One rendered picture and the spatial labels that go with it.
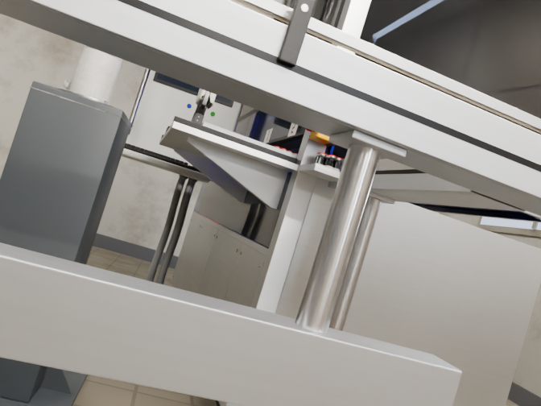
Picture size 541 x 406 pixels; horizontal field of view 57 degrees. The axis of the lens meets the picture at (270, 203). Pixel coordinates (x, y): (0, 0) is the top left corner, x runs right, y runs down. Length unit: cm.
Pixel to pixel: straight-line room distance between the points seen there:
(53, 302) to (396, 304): 125
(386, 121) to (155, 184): 419
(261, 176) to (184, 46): 99
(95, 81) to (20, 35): 367
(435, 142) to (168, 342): 46
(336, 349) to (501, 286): 126
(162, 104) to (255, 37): 186
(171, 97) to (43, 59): 272
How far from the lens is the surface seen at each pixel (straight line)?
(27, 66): 513
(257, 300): 155
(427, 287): 177
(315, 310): 74
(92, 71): 157
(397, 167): 122
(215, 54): 66
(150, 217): 482
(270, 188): 161
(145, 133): 250
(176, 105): 251
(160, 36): 66
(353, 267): 138
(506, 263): 195
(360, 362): 77
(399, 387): 82
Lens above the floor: 68
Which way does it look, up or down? 2 degrees up
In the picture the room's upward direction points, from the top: 17 degrees clockwise
